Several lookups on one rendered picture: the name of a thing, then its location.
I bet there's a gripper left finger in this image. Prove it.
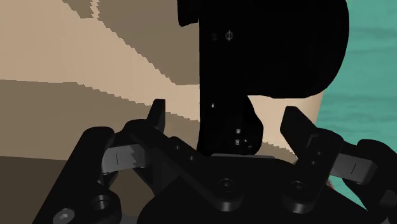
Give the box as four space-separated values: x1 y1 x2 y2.
32 99 244 224

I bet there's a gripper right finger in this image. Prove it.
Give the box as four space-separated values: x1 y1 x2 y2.
279 106 397 224

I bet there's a black rounded object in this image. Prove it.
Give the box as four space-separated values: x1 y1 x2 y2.
177 0 351 157

